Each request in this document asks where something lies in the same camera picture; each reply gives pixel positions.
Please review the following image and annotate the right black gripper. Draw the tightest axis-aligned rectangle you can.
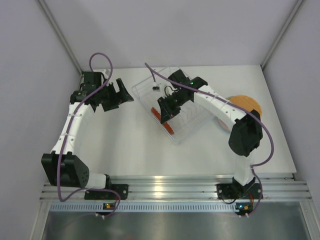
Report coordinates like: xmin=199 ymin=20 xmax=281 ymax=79
xmin=158 ymin=92 xmax=189 ymax=125

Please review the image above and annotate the dark red plate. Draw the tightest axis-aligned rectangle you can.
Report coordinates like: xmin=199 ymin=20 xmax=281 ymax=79
xmin=150 ymin=106 xmax=176 ymax=136

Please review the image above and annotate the clear wire dish rack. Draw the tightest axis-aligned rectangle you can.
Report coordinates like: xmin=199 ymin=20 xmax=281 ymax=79
xmin=132 ymin=75 xmax=214 ymax=143

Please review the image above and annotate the orange brown plate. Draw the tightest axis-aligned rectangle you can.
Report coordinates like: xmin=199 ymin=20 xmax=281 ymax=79
xmin=228 ymin=95 xmax=263 ymax=117

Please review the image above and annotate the pink plate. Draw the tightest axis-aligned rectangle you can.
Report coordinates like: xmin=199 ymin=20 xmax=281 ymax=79
xmin=217 ymin=118 xmax=231 ymax=132

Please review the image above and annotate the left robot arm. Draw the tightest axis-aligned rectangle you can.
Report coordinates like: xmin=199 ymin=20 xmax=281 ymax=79
xmin=41 ymin=71 xmax=134 ymax=199

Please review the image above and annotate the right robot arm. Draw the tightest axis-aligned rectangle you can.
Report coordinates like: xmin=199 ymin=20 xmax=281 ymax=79
xmin=152 ymin=69 xmax=263 ymax=199

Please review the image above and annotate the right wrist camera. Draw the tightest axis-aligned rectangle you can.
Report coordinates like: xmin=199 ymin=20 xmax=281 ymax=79
xmin=152 ymin=82 xmax=175 ymax=98

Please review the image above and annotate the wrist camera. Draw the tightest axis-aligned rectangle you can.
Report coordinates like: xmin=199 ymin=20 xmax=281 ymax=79
xmin=94 ymin=68 xmax=111 ymax=80
xmin=152 ymin=82 xmax=175 ymax=98

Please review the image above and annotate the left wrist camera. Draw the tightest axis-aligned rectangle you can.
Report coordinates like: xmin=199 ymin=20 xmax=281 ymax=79
xmin=94 ymin=68 xmax=111 ymax=80

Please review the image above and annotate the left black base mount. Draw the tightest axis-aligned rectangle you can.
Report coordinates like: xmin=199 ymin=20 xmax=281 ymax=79
xmin=84 ymin=184 xmax=129 ymax=200

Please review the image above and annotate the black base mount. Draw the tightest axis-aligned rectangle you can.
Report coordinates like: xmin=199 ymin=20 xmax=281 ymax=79
xmin=84 ymin=184 xmax=129 ymax=200
xmin=216 ymin=182 xmax=263 ymax=201

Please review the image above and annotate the perforated metal cable tray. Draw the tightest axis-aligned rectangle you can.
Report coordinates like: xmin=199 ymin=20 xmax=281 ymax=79
xmin=49 ymin=202 xmax=249 ymax=213

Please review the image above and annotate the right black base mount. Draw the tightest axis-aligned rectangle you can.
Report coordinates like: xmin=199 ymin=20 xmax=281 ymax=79
xmin=216 ymin=182 xmax=263 ymax=201

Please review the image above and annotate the aluminium mounting rail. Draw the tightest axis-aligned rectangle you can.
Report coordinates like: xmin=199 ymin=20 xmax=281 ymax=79
xmin=39 ymin=174 xmax=312 ymax=201

